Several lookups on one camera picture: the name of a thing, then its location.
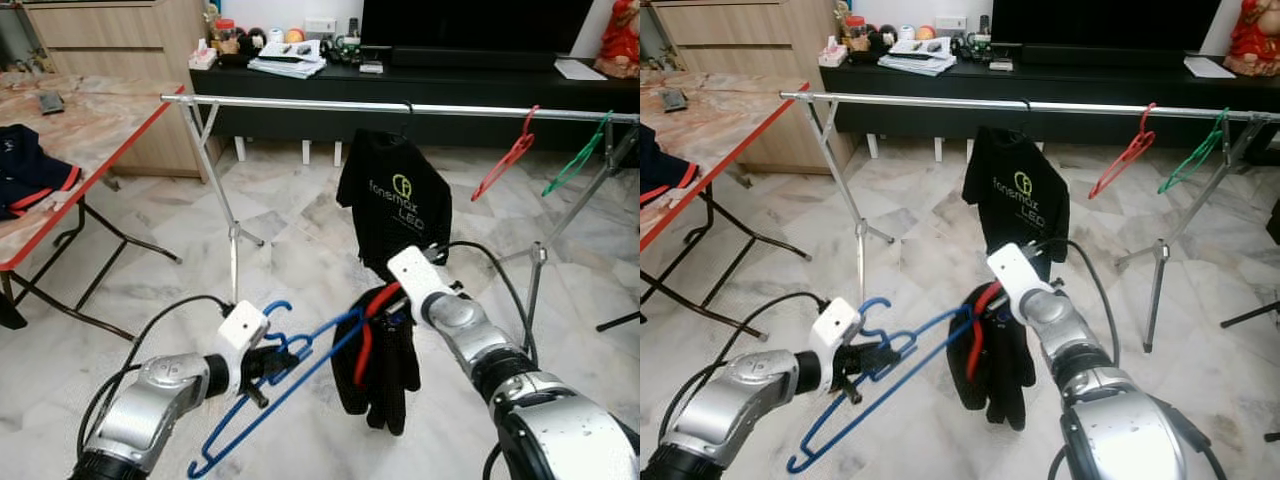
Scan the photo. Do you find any blue plastic hanger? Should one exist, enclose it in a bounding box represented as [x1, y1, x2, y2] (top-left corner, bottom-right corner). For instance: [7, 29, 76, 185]
[187, 300, 367, 480]
[785, 297, 977, 475]

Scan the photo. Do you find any black garment with red trim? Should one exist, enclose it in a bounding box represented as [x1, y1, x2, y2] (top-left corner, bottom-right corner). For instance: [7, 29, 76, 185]
[948, 280, 1039, 432]
[332, 283, 422, 437]

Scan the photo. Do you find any red plastic hanger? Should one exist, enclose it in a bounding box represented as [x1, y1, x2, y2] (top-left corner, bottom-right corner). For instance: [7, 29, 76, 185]
[470, 105, 542, 204]
[1088, 102, 1159, 200]

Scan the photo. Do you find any green plastic hanger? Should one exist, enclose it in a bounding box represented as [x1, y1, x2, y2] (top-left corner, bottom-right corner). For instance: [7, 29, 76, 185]
[1157, 108, 1232, 195]
[541, 110, 614, 199]

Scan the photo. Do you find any black printed t-shirt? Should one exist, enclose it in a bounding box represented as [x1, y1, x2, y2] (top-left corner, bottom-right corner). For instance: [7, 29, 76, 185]
[337, 128, 454, 292]
[962, 125, 1072, 282]

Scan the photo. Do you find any black television console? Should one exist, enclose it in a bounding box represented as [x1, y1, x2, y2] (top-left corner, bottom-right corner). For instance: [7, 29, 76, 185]
[190, 60, 640, 167]
[818, 58, 1280, 161]

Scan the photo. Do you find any silver metal clothes rack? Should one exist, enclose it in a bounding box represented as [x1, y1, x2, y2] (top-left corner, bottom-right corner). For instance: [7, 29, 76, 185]
[160, 93, 640, 357]
[780, 90, 1280, 354]

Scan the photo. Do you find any black soundbar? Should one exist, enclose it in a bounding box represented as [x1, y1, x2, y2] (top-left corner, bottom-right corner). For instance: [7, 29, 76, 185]
[385, 45, 562, 72]
[1015, 42, 1192, 69]

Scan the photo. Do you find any stack of papers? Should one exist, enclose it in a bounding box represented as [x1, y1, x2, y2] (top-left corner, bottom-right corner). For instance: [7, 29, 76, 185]
[247, 40, 329, 80]
[878, 38, 959, 77]

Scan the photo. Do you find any red-edged folding table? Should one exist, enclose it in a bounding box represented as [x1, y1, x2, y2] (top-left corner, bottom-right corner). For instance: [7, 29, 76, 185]
[0, 70, 189, 342]
[640, 70, 810, 342]

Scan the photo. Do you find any navy jacket with red trim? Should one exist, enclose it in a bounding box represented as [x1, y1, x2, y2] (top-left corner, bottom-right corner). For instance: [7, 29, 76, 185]
[640, 125, 702, 207]
[0, 123, 84, 222]

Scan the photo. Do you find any black flat television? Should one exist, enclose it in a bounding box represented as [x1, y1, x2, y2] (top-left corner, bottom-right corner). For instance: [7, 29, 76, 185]
[360, 0, 597, 54]
[990, 0, 1224, 50]

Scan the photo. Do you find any white paper sheet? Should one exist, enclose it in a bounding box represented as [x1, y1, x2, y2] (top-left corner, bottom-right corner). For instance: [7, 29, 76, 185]
[553, 58, 609, 82]
[1183, 56, 1239, 80]

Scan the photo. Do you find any light wooden cabinet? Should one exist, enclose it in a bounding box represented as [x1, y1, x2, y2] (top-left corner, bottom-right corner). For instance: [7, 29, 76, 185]
[22, 0, 217, 182]
[650, 0, 852, 177]

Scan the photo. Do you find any red laughing Buddha statue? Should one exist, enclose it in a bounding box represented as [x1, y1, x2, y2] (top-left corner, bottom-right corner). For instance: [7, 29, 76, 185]
[1225, 0, 1280, 77]
[595, 0, 640, 80]

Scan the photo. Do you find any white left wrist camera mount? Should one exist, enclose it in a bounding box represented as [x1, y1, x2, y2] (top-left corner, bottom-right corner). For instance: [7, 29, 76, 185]
[217, 300, 272, 397]
[808, 297, 864, 394]

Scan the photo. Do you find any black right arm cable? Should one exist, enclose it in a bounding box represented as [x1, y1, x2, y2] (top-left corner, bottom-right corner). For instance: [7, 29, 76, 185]
[430, 240, 542, 367]
[1035, 238, 1127, 367]

